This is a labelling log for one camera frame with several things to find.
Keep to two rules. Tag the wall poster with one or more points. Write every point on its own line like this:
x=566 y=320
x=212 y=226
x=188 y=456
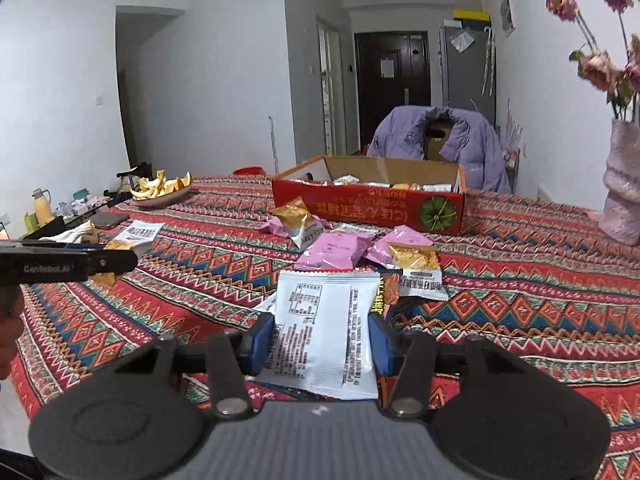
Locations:
x=507 y=15

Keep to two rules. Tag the white knitted gloves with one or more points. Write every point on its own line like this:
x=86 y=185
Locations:
x=75 y=232

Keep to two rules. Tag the white door notice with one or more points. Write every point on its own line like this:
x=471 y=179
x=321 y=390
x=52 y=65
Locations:
x=386 y=67

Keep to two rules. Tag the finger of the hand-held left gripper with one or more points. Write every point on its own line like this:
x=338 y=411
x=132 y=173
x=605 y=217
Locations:
x=112 y=261
x=75 y=245

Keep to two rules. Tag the white boxed snack packet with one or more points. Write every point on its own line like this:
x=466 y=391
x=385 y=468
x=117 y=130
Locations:
x=346 y=178

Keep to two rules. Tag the grey refrigerator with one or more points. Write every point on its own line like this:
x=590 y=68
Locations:
x=465 y=80

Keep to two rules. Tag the purple puffer jacket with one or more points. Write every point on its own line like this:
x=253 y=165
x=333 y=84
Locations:
x=400 y=135

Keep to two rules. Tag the plate of fruit peels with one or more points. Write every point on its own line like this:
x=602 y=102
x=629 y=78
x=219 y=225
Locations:
x=160 y=187

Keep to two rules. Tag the pink snack packet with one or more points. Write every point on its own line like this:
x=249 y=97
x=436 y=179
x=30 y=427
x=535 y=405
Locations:
x=387 y=246
x=334 y=252
x=272 y=226

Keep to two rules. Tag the dark entrance door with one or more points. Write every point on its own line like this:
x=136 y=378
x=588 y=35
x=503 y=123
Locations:
x=392 y=95

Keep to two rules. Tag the white wall heater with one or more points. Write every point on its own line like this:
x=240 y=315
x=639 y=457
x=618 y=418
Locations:
x=550 y=195

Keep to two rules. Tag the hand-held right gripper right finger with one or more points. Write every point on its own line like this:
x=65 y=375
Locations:
x=382 y=347

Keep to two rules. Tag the cluttered side table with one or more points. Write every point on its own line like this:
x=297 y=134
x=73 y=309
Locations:
x=60 y=215

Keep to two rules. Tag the red bucket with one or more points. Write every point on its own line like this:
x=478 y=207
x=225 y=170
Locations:
x=247 y=170

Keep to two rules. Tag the glass panel door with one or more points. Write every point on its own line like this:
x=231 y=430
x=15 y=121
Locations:
x=327 y=90

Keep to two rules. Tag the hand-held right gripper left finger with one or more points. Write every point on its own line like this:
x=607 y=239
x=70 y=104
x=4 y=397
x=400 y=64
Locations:
x=260 y=347

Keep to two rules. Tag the person's left hand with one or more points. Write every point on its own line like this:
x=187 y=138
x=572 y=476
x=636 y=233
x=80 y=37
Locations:
x=11 y=345

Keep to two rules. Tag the golden white snack packet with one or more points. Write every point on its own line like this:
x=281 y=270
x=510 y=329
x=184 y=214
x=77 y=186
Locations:
x=294 y=220
x=142 y=234
x=417 y=270

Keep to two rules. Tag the orange boxed snack packet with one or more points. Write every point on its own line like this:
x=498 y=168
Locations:
x=407 y=186

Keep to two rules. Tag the clear plastic bag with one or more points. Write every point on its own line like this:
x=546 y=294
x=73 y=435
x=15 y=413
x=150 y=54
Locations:
x=461 y=39

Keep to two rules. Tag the pink ceramic vase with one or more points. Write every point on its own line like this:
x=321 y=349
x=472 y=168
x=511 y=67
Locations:
x=622 y=185

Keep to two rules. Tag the red cardboard box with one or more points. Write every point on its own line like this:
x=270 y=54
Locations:
x=360 y=210

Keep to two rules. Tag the yellow box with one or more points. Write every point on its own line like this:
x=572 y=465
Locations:
x=471 y=15

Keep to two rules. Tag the black phone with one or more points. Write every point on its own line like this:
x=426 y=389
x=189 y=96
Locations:
x=109 y=220

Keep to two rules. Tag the orange red snack packet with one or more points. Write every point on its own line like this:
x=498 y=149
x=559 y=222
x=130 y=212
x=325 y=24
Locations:
x=390 y=292

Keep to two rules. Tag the dried pink roses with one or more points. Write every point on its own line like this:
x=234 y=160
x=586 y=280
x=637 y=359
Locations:
x=600 y=60

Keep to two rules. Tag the white black-print snack packet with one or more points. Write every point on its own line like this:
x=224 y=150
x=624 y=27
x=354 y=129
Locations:
x=320 y=330

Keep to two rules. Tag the yellow thermos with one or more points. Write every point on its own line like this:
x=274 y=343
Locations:
x=41 y=206

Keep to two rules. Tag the brown chair back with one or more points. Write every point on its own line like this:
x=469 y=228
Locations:
x=439 y=142

